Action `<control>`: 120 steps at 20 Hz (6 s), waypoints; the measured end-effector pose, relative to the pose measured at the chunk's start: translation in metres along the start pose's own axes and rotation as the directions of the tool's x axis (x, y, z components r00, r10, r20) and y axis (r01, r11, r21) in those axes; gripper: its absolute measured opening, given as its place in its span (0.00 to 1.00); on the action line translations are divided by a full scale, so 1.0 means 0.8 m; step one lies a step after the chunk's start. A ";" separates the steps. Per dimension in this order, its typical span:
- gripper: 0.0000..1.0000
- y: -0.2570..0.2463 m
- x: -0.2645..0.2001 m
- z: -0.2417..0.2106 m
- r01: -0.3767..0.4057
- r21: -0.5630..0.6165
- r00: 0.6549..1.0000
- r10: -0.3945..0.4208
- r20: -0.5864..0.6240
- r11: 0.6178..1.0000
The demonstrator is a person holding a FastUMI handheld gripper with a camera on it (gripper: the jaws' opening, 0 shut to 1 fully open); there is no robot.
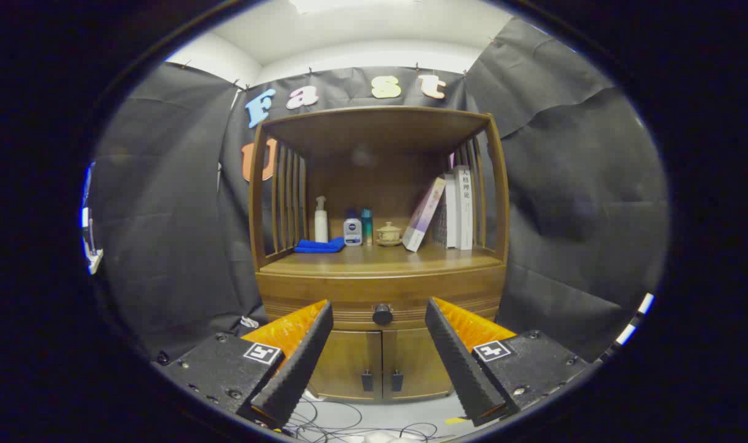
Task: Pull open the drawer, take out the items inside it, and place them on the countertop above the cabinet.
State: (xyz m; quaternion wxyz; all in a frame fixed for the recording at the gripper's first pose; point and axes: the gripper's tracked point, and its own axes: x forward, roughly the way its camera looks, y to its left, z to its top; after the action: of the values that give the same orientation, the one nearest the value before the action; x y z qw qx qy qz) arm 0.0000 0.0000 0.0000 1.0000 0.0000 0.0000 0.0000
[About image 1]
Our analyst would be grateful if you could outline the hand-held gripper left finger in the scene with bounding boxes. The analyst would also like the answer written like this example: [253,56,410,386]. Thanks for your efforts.
[154,300,334,429]

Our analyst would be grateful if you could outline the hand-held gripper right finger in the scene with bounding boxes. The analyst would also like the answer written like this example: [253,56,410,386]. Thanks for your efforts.
[425,297,590,427]

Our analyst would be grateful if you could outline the wooden drawer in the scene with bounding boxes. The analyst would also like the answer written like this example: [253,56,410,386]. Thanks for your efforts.
[257,266,507,330]

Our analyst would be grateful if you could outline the wooden cabinet door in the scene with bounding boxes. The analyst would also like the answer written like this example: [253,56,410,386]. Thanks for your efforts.
[383,328,454,399]
[306,329,384,401]

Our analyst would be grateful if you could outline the wooden countertop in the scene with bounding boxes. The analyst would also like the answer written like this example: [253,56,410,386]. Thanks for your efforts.
[260,243,504,276]

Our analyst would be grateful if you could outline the wooden cabinet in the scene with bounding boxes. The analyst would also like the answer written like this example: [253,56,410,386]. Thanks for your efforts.
[247,106,511,404]

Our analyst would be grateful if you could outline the white object on floor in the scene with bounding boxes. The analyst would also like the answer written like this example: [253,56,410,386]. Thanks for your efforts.
[361,431,420,443]

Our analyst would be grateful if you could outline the blue folded cloth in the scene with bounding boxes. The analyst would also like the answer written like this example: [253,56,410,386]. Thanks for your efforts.
[294,237,346,253]

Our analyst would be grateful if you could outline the white pump bottle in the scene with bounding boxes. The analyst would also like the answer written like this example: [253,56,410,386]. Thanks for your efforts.
[314,196,329,244]

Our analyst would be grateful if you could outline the white lotion bottle blue cap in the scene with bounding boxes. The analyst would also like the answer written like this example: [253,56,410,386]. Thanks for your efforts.
[344,209,363,247]

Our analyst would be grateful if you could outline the beige lidded tea cup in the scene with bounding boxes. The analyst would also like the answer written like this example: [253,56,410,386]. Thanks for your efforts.
[376,221,403,247]

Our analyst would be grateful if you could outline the white book printed spine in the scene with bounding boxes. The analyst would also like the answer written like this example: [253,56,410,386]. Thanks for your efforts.
[454,165,474,250]

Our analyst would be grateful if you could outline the white book patterned cover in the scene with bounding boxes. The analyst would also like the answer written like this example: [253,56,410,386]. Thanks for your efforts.
[432,174,459,249]

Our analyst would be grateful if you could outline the purple book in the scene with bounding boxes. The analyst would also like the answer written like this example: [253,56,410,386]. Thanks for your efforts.
[402,177,446,252]

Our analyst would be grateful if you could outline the black and white striped board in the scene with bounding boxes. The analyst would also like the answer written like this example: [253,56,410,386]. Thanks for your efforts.
[598,293,656,364]

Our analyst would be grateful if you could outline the white and blue stand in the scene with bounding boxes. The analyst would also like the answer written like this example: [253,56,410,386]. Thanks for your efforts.
[80,163,105,276]

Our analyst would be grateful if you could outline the black floor cables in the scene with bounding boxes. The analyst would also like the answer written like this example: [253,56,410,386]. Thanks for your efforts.
[281,397,442,442]

